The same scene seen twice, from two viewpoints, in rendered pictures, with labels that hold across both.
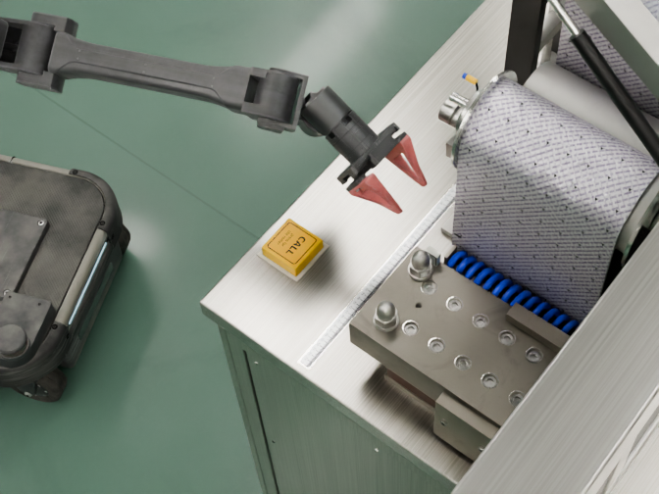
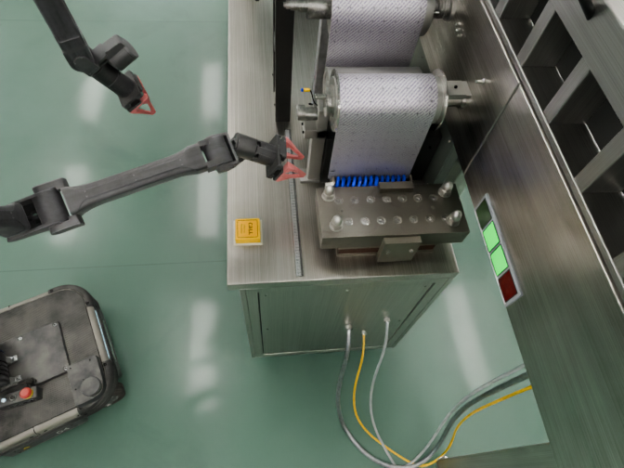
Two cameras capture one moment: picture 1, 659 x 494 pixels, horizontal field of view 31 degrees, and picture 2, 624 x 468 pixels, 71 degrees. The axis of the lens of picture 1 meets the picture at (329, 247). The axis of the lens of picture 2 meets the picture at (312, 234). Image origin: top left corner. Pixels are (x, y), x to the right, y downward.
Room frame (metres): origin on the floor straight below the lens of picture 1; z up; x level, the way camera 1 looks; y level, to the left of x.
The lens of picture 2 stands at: (0.50, 0.46, 2.02)
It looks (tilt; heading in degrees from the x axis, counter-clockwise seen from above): 60 degrees down; 305
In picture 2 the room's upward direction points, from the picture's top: 8 degrees clockwise
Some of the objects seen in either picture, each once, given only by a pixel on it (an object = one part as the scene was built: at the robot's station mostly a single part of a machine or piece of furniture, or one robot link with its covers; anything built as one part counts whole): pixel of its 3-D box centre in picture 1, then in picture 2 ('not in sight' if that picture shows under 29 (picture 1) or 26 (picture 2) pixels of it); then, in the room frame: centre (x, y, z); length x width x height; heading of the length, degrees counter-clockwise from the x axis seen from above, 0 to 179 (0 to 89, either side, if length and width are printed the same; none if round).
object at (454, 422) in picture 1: (466, 433); (397, 250); (0.64, -0.17, 0.96); 0.10 x 0.03 x 0.11; 47
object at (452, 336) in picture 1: (497, 369); (389, 214); (0.72, -0.22, 1.00); 0.40 x 0.16 x 0.06; 47
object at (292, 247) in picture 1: (292, 247); (247, 230); (1.00, 0.06, 0.91); 0.07 x 0.07 x 0.02; 47
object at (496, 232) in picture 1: (526, 252); (374, 155); (0.84, -0.27, 1.11); 0.23 x 0.01 x 0.18; 47
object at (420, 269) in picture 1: (421, 262); (329, 191); (0.87, -0.13, 1.05); 0.04 x 0.04 x 0.04
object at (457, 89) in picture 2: not in sight; (457, 89); (0.76, -0.44, 1.28); 0.06 x 0.05 x 0.02; 47
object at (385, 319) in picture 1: (385, 313); (337, 221); (0.79, -0.07, 1.05); 0.04 x 0.04 x 0.04
